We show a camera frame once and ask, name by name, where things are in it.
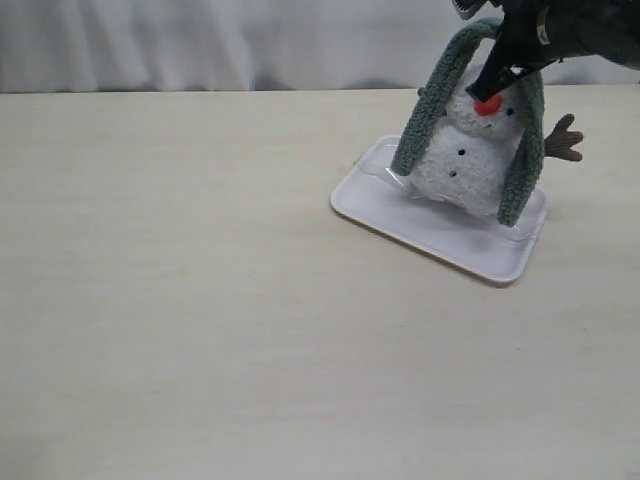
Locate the white curtain backdrop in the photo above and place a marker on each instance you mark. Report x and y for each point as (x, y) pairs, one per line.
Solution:
(86, 46)

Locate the white plush snowman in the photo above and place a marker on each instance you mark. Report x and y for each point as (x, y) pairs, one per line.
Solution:
(472, 148)

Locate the white plastic tray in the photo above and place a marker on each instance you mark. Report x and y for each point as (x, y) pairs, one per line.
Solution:
(372, 198)

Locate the green knitted scarf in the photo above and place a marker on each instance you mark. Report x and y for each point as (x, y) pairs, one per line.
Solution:
(525, 168)

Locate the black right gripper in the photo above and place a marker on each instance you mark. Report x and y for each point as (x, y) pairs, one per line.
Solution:
(535, 34)

